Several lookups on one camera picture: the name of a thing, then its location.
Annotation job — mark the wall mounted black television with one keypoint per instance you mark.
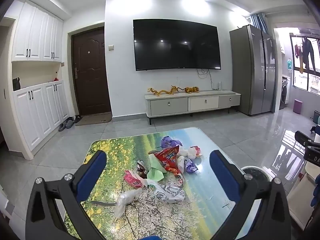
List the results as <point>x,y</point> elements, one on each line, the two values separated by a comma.
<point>175,44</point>

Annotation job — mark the clear white plastic bag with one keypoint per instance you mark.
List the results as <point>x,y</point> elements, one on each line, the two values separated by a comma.
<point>123,200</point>

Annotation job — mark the golden tiger ornament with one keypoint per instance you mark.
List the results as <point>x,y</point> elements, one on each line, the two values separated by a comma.
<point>191,89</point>

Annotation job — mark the pink paper carton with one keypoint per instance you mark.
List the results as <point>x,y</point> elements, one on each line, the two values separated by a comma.
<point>134,180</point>

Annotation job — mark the purple plastic bag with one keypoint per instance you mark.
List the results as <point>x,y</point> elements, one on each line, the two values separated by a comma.
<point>168,142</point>

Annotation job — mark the brown snack wrapper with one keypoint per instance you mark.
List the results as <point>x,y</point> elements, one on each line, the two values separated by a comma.
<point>142,169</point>

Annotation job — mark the pink white wrapper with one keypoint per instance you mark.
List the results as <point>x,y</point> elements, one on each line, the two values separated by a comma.
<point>194,152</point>

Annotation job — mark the grey slippers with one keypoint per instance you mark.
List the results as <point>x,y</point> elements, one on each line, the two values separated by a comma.
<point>67,124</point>

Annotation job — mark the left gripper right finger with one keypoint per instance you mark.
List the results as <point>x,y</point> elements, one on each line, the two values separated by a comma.
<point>261,210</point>

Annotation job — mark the purple stool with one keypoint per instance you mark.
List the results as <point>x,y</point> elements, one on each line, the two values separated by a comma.
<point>297,106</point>

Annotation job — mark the white tissue plastic bag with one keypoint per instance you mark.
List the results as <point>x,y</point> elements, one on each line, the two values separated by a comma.
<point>183,153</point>

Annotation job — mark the golden dragon ornament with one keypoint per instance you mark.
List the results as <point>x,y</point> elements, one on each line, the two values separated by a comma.
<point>172,91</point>

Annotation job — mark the white shoe cabinet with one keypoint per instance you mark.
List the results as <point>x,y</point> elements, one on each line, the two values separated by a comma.
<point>39,96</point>

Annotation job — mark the round white trash bin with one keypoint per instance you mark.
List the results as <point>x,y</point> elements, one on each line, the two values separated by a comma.
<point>257,173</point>

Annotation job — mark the purple foil wrapper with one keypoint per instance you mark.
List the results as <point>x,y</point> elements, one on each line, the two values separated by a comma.
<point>190,167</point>

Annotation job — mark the red snack bag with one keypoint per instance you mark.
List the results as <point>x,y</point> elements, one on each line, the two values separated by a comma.
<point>168,157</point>

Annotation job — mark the white TV cabinet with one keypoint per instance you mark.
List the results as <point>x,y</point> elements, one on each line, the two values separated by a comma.
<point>190,103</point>

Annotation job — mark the brown door mat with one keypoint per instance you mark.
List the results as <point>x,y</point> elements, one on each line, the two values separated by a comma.
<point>93,119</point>

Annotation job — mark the grey double door refrigerator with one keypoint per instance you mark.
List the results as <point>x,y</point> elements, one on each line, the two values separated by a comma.
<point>254,69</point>

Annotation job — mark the washing machine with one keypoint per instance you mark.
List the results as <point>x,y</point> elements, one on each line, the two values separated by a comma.
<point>285,91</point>

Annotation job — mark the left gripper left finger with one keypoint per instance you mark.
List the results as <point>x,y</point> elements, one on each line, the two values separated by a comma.
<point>44,221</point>

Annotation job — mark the white printed plastic bag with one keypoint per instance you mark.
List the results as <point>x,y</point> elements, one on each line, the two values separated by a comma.
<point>168,194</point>

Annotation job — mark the dark brown entrance door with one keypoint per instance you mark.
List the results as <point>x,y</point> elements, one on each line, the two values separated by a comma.
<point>89,72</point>

